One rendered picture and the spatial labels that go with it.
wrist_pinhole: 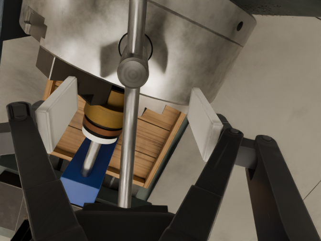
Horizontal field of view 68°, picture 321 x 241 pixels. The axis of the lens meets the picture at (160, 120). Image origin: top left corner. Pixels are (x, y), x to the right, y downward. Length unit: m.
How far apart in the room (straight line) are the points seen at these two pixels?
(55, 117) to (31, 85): 1.61
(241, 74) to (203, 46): 1.33
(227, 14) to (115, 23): 0.12
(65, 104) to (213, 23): 0.17
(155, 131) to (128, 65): 0.52
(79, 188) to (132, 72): 0.38
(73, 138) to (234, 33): 0.56
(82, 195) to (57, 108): 0.38
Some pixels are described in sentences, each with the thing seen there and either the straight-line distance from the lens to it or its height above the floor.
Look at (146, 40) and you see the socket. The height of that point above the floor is 1.23.
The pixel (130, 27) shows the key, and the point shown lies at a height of 1.31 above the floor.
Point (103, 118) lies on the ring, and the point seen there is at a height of 1.12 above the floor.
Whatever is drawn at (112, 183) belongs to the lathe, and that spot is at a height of 0.86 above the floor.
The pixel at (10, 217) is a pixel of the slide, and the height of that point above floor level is 0.97.
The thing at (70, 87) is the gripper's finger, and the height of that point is 1.31.
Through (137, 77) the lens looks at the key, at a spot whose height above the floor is 1.32.
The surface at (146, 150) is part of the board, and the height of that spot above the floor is 0.89.
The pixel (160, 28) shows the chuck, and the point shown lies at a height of 1.23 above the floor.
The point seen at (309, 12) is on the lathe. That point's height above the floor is 1.17.
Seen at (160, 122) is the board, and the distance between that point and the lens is 0.66.
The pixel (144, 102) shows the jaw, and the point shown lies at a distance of 0.40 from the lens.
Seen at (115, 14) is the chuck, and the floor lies 1.24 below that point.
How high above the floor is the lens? 1.48
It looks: 65 degrees down
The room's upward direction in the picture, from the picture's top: 177 degrees counter-clockwise
